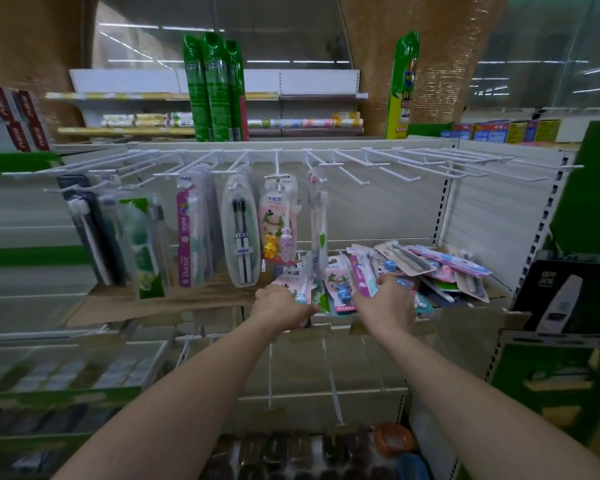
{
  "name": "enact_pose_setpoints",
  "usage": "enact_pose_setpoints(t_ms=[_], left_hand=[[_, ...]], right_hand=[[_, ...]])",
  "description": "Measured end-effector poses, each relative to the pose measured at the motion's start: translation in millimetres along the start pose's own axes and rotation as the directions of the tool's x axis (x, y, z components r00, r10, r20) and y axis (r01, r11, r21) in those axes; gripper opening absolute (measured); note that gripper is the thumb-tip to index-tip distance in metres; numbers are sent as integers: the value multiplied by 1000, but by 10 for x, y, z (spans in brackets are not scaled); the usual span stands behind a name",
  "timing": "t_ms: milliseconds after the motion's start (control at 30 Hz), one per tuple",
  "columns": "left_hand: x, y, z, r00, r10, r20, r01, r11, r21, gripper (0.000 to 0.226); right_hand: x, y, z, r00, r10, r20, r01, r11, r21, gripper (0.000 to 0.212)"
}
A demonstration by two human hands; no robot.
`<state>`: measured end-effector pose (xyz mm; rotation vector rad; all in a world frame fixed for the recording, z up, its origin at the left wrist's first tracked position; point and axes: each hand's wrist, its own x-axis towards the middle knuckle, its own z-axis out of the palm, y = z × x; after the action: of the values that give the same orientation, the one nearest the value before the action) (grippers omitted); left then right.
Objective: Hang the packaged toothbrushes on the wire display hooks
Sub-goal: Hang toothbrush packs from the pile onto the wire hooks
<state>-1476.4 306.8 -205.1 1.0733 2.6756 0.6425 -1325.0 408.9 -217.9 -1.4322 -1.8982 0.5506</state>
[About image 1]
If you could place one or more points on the kids toothbrush pack blue toy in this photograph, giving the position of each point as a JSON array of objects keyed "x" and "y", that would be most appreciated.
[{"x": 340, "y": 289}]

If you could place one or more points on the row of colourful wrap rolls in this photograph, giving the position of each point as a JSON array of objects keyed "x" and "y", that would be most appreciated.
[{"x": 305, "y": 123}]

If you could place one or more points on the green spray can red side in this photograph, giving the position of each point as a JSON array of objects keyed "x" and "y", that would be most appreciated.
[{"x": 237, "y": 89}]

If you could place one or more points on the brown cardboard tray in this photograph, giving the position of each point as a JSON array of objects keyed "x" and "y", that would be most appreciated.
[{"x": 130, "y": 304}]

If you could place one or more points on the pink label toothbrush pack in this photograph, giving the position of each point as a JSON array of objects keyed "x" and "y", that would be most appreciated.
[
  {"x": 185, "y": 239},
  {"x": 212, "y": 219}
]

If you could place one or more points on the clear pink-topped toothbrush pack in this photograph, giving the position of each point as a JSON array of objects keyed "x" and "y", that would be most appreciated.
[{"x": 316, "y": 194}]

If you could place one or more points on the pile of toothbrush packs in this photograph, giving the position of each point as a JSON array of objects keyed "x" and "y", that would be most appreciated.
[{"x": 430, "y": 259}]

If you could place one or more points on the green yellow spray can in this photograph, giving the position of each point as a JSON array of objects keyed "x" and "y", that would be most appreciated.
[{"x": 402, "y": 84}]

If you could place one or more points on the blue round packet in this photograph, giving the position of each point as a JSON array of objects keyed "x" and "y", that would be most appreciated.
[{"x": 412, "y": 467}]

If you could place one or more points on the green label toothbrush pack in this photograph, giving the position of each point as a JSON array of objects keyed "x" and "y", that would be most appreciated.
[{"x": 145, "y": 254}]

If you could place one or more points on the person's right forearm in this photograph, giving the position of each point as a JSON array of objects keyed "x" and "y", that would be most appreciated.
[{"x": 490, "y": 414}]

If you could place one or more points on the row of colourful boxes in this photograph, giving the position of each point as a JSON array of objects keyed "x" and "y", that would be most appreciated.
[{"x": 500, "y": 132}]

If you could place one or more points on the black product box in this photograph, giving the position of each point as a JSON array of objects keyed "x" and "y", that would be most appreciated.
[{"x": 540, "y": 289}]

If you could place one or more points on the person's left forearm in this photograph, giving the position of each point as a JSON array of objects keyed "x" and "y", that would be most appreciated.
[{"x": 170, "y": 414}]

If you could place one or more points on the woven brown column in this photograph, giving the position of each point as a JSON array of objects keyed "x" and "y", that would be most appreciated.
[
  {"x": 430, "y": 44},
  {"x": 30, "y": 44}
]

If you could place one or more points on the clear green toothbrush pack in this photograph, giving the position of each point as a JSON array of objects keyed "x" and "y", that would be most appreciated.
[{"x": 321, "y": 244}]

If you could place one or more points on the person's left hand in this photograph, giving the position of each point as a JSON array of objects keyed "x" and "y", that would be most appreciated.
[{"x": 280, "y": 307}]

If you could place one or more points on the tall green spray can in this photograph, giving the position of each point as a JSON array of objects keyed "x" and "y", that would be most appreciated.
[
  {"x": 197, "y": 89},
  {"x": 219, "y": 89}
]

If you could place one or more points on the kids toothbrush pack yellow toy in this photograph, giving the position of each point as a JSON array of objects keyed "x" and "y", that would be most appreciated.
[{"x": 275, "y": 219}]

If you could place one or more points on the pink kids toothbrush pack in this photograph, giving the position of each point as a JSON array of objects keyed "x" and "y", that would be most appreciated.
[{"x": 290, "y": 283}]

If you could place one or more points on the white shelf unit yellow strips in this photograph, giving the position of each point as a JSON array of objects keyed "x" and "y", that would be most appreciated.
[{"x": 130, "y": 80}]

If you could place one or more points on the person's right hand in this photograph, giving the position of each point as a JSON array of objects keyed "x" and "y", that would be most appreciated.
[{"x": 390, "y": 304}]

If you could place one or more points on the orange round object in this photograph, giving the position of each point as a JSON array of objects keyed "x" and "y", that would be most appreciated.
[{"x": 395, "y": 439}]

